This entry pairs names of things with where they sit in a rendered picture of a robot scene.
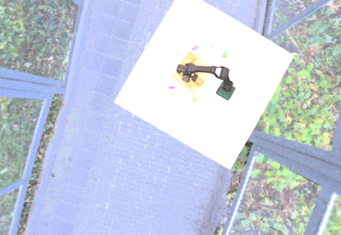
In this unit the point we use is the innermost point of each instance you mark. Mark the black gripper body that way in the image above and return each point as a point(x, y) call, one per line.
point(193, 78)

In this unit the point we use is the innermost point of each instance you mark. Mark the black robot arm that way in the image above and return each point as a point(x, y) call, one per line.
point(190, 68)

